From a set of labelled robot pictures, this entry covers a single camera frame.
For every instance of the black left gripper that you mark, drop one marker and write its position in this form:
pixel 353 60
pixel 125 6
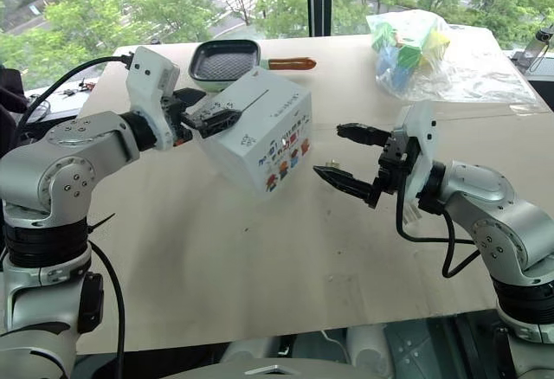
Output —
pixel 174 119

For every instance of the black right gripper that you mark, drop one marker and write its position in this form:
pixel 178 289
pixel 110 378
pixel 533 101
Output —
pixel 396 162

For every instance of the black webcam on stand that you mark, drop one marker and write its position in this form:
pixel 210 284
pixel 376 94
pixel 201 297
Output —
pixel 543 35

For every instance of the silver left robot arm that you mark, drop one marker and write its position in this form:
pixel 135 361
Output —
pixel 65 167

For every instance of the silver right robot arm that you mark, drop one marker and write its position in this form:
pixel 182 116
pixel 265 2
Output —
pixel 497 214

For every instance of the pale rounded robot leg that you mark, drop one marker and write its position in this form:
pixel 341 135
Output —
pixel 251 348
pixel 368 346

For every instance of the white side table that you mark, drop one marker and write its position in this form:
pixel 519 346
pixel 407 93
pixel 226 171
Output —
pixel 60 102

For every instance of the blue toy block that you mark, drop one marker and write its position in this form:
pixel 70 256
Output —
pixel 389 62

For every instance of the grey side desk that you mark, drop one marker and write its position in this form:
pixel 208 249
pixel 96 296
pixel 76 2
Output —
pixel 541 89

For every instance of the green toy block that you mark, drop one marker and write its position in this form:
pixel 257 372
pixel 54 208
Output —
pixel 409 48

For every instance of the white printed slotted box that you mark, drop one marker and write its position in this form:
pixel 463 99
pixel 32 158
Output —
pixel 268 136

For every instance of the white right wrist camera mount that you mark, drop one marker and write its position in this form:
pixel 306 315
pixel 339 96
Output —
pixel 424 136

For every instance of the yellow toy block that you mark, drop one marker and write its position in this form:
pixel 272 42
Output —
pixel 438 45

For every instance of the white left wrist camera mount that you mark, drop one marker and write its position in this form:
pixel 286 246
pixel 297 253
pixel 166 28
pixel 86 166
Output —
pixel 149 89

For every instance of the clear plastic bag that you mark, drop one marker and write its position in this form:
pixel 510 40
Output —
pixel 467 76

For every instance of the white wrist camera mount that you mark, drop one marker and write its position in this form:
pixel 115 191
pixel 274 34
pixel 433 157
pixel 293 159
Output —
pixel 149 89
pixel 424 136

